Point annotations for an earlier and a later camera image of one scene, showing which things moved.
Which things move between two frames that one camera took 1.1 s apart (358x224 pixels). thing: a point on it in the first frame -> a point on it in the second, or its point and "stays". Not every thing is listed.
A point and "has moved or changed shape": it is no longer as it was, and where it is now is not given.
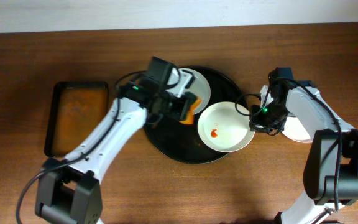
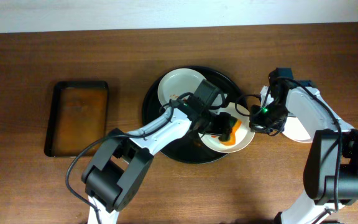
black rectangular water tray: x=74 y=109 stays
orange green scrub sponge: x=190 y=118 has moved or changed shape
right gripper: x=260 y=125 stays
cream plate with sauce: x=223 y=129 stays
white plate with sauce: x=291 y=127 stays
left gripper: x=184 y=106 -> x=221 y=125
